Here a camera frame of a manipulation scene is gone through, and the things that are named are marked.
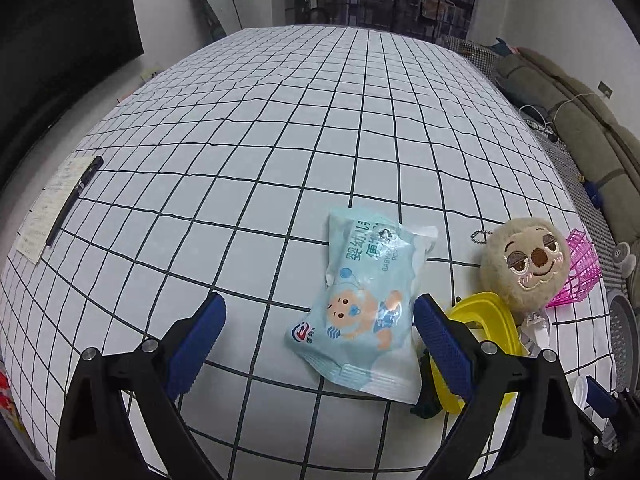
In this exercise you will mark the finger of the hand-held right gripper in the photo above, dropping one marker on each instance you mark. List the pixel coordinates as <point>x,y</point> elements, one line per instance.
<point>600,400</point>

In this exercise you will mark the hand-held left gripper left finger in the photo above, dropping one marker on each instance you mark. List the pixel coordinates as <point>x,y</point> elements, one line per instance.
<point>197,345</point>

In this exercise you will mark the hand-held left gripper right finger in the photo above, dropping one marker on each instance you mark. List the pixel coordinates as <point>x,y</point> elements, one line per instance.
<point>442,345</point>

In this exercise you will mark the light blue wet wipes packet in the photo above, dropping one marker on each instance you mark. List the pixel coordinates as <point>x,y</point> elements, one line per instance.
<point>360,300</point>

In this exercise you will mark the beige sloth plush toy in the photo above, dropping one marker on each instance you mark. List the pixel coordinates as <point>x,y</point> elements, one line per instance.
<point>525,270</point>

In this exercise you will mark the dark green object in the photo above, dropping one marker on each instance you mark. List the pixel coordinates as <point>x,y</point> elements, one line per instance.
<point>427,405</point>

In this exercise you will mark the grey round fan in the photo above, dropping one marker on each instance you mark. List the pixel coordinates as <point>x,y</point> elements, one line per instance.
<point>625,335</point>

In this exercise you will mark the clear plastic wrapper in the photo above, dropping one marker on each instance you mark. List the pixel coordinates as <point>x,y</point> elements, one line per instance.
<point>537,332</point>

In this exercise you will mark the pink plastic basket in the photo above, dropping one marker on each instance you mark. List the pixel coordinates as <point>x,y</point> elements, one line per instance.
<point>582,265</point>

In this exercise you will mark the black pen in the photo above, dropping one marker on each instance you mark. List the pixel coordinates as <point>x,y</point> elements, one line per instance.
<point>75,195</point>

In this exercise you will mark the red yellow printed packet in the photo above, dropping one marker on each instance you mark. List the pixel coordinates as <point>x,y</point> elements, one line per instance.
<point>7,397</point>

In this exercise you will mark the white paper note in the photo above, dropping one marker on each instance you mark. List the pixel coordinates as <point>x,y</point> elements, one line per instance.
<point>40,225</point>

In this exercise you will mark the small blue item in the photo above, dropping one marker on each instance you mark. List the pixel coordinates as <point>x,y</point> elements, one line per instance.
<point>592,192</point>

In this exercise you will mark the houndstooth sofa cover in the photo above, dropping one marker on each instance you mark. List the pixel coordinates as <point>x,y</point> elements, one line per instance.
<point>575,180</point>

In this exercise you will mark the white black grid tablecloth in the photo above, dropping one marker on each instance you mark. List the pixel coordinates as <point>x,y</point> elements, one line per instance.
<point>300,135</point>

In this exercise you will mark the olive green sofa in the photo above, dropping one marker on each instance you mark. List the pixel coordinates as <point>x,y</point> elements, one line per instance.
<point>575,105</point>

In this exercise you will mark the houndstooth pillow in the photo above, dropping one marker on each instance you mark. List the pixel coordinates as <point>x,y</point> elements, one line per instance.
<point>475,55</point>

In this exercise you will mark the dark blue cloth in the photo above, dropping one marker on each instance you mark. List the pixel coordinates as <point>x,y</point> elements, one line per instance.
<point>507,49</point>

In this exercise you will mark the garment on hanger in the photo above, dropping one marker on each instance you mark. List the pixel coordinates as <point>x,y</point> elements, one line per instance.
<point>437,7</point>

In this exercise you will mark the black headboard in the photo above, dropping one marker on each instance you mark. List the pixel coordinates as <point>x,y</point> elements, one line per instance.
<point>60,35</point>

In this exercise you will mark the wall socket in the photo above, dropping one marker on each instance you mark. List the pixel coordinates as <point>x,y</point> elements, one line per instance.
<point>605,89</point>

